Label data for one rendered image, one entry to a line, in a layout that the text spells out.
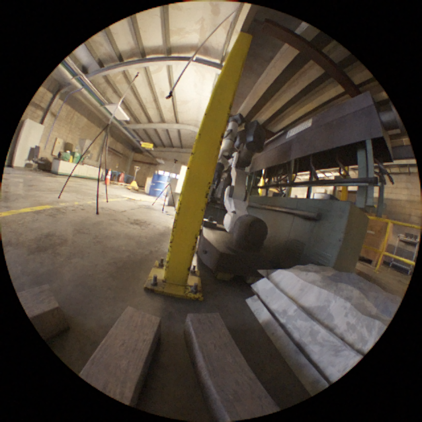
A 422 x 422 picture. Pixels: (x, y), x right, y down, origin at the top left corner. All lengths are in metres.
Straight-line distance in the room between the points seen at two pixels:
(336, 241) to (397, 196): 5.18
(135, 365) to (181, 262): 0.40
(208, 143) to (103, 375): 0.67
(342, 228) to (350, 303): 0.62
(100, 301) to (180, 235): 0.38
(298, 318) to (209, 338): 0.23
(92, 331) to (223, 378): 0.33
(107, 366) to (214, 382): 0.18
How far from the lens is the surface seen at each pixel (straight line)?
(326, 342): 0.41
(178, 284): 0.60
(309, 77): 1.77
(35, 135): 8.51
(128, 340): 0.33
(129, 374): 0.30
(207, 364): 0.32
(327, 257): 0.99
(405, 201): 5.95
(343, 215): 0.97
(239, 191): 1.17
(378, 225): 3.70
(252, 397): 0.33
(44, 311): 0.41
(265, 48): 1.83
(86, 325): 0.47
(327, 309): 0.41
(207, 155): 0.51
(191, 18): 5.83
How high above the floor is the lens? 0.38
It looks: 4 degrees down
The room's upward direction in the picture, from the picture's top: 14 degrees clockwise
